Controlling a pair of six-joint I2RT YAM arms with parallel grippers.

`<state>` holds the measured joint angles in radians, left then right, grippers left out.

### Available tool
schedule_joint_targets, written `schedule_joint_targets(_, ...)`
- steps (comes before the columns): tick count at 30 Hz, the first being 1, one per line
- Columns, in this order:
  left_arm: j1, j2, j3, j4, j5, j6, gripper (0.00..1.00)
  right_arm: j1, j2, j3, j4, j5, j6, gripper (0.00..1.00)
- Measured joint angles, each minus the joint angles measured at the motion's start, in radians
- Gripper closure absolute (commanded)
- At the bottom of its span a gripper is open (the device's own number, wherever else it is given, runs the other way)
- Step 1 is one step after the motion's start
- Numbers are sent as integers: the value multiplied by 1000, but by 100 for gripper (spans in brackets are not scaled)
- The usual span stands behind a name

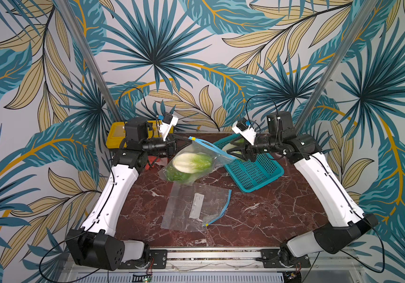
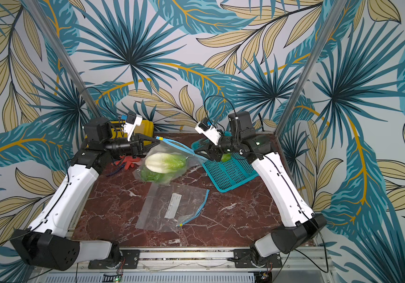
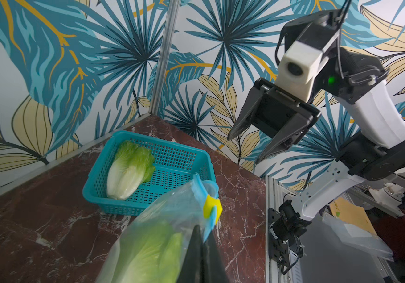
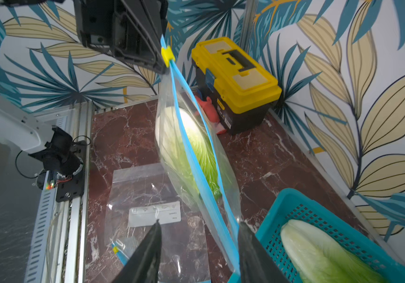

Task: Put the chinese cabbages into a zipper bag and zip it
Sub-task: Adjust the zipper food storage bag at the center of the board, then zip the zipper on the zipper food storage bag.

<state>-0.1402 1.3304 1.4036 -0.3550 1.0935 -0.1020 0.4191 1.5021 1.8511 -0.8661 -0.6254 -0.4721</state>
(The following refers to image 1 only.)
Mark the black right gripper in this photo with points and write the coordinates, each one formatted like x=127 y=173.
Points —
x=250 y=151

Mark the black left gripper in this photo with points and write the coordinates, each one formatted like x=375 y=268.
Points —
x=171 y=145

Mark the clear zipper bag blue seal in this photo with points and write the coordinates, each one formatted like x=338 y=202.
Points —
x=220 y=158

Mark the chinese cabbage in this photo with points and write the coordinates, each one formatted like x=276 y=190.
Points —
x=174 y=175
x=234 y=143
x=192 y=162

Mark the chinese cabbage back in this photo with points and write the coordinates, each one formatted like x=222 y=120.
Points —
x=234 y=143

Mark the chinese cabbage front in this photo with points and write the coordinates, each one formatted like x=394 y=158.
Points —
x=192 y=162

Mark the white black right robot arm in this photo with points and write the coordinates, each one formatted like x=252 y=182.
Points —
x=347 y=222

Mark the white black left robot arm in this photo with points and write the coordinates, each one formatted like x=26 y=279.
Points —
x=94 y=244

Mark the teal plastic basket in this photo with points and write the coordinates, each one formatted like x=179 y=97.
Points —
x=251 y=176

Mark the yellow black plastic toolbox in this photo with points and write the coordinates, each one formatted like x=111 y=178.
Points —
x=117 y=133

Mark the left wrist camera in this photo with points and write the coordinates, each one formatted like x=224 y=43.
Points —
x=168 y=121

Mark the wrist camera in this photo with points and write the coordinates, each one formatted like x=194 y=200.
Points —
x=245 y=129
x=168 y=121

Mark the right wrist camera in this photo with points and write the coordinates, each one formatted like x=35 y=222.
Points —
x=245 y=129

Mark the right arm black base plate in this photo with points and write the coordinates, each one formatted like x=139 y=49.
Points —
x=281 y=258

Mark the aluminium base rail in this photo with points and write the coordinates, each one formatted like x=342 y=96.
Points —
x=224 y=265

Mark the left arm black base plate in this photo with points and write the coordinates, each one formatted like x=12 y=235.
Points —
x=157 y=259

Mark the left aluminium corner post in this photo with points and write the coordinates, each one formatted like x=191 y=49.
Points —
x=72 y=23

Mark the aluminium corner post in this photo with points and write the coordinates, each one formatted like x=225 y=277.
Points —
x=72 y=23
x=366 y=9

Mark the right aluminium corner post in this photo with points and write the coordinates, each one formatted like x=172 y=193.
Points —
x=366 y=9

